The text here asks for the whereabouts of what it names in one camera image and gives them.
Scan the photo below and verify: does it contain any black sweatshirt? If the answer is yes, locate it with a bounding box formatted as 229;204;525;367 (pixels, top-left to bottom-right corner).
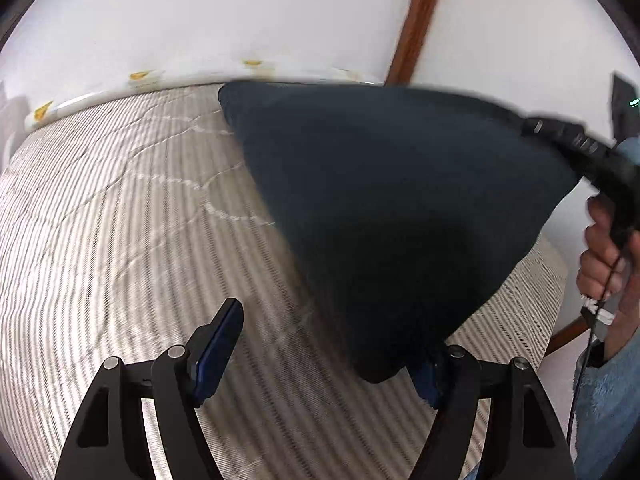
218;80;578;382

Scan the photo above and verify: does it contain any person's right hand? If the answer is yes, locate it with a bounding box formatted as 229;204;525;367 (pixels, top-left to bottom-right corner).
576;195;639;318

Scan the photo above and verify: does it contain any light blue fleece sleeve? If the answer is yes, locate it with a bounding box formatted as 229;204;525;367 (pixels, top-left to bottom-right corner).
575;335;639;479

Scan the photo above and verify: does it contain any striped beige mattress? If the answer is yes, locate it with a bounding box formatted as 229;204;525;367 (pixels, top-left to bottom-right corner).
1;84;566;479

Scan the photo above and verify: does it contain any black cable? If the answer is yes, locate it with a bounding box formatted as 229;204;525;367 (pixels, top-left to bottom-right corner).
564;253;626;449

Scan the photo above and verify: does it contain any brown wooden door frame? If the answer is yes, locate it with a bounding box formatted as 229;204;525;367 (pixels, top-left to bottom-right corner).
385;0;438;86

